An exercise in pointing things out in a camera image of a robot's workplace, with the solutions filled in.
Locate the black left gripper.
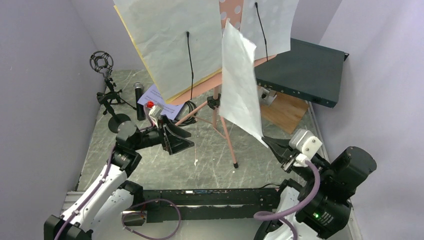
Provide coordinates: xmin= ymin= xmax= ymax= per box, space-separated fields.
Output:
xmin=132 ymin=114 xmax=194 ymax=154

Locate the blue sheet music page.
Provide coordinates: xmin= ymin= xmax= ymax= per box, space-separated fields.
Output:
xmin=137 ymin=84 xmax=184 ymax=120

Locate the white paper sheet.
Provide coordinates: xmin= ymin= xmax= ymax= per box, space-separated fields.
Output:
xmin=219 ymin=20 xmax=269 ymax=148
xmin=240 ymin=0 xmax=299 ymax=60

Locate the black round-base mic stand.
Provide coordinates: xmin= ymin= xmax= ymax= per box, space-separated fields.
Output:
xmin=96 ymin=92 xmax=131 ymax=134

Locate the black silver handheld microphone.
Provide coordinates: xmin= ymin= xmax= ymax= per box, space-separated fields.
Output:
xmin=133 ymin=82 xmax=147 ymax=121

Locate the black tripod mic stand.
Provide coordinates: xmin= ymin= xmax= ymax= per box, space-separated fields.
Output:
xmin=89 ymin=50 xmax=136 ymax=110

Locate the pink tripod music stand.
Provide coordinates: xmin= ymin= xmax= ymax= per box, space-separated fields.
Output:
xmin=168 ymin=0 xmax=277 ymax=169

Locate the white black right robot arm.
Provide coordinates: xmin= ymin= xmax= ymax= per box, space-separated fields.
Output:
xmin=253 ymin=136 xmax=377 ymax=240

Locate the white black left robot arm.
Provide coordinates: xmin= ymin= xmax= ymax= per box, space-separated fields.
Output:
xmin=43 ymin=116 xmax=194 ymax=240

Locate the wooden board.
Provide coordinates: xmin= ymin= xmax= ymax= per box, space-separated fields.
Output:
xmin=260 ymin=92 xmax=309 ymax=134

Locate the dark teal rack unit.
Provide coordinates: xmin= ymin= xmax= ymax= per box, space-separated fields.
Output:
xmin=254 ymin=38 xmax=349 ymax=108

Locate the grey paper sheet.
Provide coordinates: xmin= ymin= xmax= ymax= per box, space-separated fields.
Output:
xmin=114 ymin=0 xmax=223 ymax=103

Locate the coiled black cable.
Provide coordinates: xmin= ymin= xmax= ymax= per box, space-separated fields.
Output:
xmin=175 ymin=100 xmax=198 ymax=127

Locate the silver metal bracket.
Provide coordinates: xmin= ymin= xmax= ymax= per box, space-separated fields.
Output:
xmin=258 ymin=87 xmax=277 ymax=106

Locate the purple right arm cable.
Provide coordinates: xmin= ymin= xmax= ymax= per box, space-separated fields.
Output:
xmin=253 ymin=159 xmax=322 ymax=240

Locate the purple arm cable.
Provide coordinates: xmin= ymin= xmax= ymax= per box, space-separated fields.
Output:
xmin=52 ymin=107 xmax=182 ymax=240
xmin=253 ymin=159 xmax=322 ymax=240

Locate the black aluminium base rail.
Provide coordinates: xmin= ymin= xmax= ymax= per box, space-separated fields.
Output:
xmin=123 ymin=188 xmax=280 ymax=223

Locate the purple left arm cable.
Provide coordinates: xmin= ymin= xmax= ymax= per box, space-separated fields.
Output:
xmin=52 ymin=107 xmax=182 ymax=240

